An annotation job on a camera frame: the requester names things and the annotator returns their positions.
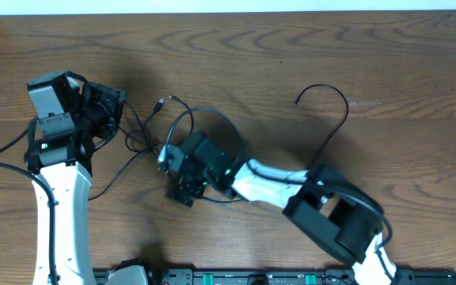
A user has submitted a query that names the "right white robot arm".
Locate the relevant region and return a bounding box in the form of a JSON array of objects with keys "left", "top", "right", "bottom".
[{"left": 158, "top": 131, "right": 397, "bottom": 284}]

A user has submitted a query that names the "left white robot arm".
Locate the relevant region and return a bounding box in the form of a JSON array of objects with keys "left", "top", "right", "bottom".
[{"left": 25, "top": 71, "right": 126, "bottom": 284}]

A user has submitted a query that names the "left camera cable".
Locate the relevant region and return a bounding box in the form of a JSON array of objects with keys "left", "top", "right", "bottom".
[{"left": 0, "top": 126, "right": 61, "bottom": 285}]

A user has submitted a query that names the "camera cable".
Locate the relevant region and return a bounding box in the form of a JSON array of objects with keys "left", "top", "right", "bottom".
[
  {"left": 165, "top": 106, "right": 395, "bottom": 278},
  {"left": 0, "top": 126, "right": 61, "bottom": 285}
]

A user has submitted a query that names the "right camera cable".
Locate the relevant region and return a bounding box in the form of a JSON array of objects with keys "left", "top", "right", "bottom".
[{"left": 165, "top": 106, "right": 395, "bottom": 278}]

